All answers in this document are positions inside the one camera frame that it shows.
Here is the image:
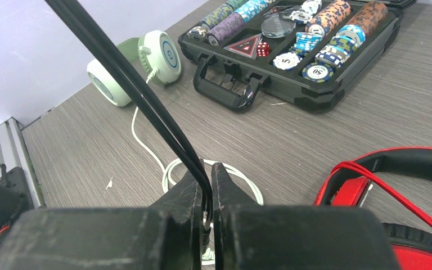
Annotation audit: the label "grey round disc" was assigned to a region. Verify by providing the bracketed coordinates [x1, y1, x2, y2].
[261, 15, 297, 39]

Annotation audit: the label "red dice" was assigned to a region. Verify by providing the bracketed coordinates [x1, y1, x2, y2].
[256, 42, 271, 57]

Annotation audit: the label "black headphone cable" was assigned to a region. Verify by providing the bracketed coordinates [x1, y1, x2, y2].
[43, 0, 214, 258]

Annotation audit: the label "red triangular dealer button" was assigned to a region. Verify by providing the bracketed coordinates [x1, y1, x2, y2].
[224, 34, 262, 59]

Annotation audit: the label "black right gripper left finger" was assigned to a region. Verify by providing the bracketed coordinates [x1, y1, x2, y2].
[0, 172, 205, 269]

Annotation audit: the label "mint green headphones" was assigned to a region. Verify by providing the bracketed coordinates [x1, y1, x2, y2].
[86, 30, 182, 107]

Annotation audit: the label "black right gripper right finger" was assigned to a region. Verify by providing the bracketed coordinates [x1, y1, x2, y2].
[211, 163, 400, 269]

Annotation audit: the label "brown poker chip stack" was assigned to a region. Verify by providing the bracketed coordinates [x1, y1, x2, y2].
[336, 1, 388, 47]

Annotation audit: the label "mint green headphone cable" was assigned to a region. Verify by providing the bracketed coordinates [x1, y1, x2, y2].
[130, 67, 264, 266]

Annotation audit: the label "purple poker chip stack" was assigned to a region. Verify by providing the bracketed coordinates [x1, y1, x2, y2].
[206, 12, 245, 46]

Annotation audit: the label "teal poker chip stack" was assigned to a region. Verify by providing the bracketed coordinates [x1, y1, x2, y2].
[235, 0, 272, 23]

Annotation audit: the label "white poker chip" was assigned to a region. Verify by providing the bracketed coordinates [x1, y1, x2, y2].
[272, 52, 303, 70]

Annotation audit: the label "orange poker chip stack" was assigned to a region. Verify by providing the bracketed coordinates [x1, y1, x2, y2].
[305, 0, 351, 37]

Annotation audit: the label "blue yellow poker chip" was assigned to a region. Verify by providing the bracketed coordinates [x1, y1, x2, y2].
[302, 62, 334, 83]

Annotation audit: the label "black poker chip case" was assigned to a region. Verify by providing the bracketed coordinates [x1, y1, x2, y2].
[178, 1, 412, 113]

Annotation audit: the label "red headphones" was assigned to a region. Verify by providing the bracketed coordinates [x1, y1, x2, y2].
[314, 147, 432, 269]

